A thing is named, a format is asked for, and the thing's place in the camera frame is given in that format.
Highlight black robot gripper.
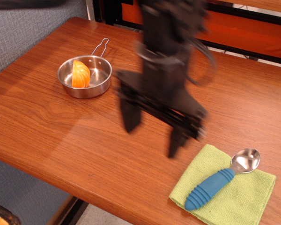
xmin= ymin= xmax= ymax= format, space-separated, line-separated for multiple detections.
xmin=116 ymin=54 xmax=207 ymax=158

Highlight blue handled metal spoon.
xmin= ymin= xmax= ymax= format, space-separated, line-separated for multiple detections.
xmin=184 ymin=148 xmax=261 ymax=211

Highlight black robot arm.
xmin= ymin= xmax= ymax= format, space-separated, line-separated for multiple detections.
xmin=0 ymin=0 xmax=213 ymax=157

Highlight small steel pot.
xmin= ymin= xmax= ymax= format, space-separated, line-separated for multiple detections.
xmin=57 ymin=38 xmax=112 ymax=99

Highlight orange toy fruit slice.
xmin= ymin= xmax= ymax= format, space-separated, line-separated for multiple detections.
xmin=72 ymin=60 xmax=90 ymax=88

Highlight green folded cloth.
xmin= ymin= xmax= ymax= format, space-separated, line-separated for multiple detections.
xmin=169 ymin=144 xmax=276 ymax=225

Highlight orange panel black frame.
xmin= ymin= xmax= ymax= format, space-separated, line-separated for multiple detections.
xmin=92 ymin=0 xmax=281 ymax=64

